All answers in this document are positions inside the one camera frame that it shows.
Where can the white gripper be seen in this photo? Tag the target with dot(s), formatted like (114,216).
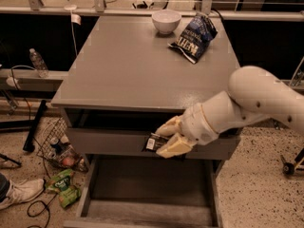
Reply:
(197,124)

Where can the dark rxbar chocolate wrapper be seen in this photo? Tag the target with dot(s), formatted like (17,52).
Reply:
(154,142)

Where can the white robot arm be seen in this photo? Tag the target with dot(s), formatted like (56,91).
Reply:
(253,95)

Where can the grey wooden drawer cabinet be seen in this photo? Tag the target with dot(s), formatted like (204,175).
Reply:
(125,63)

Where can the grey bottom drawer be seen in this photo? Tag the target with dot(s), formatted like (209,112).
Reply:
(125,192)

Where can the grey drawer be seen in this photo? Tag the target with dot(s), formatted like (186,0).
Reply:
(125,192)
(115,131)

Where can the grey middle drawer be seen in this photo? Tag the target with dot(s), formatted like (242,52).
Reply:
(115,131)

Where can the blue kettle chips bag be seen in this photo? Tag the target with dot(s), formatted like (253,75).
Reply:
(195,38)

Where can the white ceramic bowl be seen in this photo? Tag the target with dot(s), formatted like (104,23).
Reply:
(166,20)

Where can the black caster wheel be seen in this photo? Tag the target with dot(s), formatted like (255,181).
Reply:
(289,168)

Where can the green snack bag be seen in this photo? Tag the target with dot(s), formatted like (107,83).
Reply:
(62,185)

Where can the black stand leg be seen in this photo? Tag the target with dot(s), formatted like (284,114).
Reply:
(29,125)

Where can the clear plastic water bottle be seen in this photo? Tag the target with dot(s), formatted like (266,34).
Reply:
(38,62)

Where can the white sneaker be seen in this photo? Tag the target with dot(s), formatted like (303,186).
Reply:
(20,192)

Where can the wire basket with cans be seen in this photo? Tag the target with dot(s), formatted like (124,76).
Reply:
(57,150)

